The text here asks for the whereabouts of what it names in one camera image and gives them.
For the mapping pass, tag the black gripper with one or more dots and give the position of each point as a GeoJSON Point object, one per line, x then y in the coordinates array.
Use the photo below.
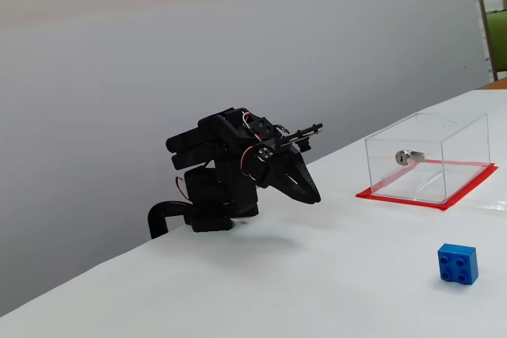
{"type": "Point", "coordinates": [282, 167]}

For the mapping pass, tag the blue lego brick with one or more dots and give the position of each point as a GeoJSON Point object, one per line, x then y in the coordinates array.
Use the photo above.
{"type": "Point", "coordinates": [457, 264]}

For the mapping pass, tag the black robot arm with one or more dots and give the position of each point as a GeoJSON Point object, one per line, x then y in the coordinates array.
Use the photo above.
{"type": "Point", "coordinates": [222, 195]}

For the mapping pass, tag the transparent acrylic box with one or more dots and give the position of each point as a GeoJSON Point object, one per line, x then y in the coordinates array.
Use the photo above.
{"type": "Point", "coordinates": [396, 179]}

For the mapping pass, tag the silver cam lock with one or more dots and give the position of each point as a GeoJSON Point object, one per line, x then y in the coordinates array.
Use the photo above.
{"type": "Point", "coordinates": [402, 157]}

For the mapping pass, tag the black table clamp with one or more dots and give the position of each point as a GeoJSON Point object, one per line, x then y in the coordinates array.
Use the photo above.
{"type": "Point", "coordinates": [156, 219]}

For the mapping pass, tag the red tape rectangle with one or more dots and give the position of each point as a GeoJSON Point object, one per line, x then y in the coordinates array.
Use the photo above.
{"type": "Point", "coordinates": [471, 184]}

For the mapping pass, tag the brown wooden table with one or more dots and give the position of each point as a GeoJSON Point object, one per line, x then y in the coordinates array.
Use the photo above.
{"type": "Point", "coordinates": [500, 85]}

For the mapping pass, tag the green object behind shelf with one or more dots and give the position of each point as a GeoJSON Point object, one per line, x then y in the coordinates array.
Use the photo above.
{"type": "Point", "coordinates": [500, 45]}

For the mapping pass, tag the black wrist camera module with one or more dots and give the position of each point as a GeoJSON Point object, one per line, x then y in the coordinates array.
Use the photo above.
{"type": "Point", "coordinates": [307, 134]}

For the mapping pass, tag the metal shelf frame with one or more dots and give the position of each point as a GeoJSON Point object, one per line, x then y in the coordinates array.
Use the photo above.
{"type": "Point", "coordinates": [488, 37]}

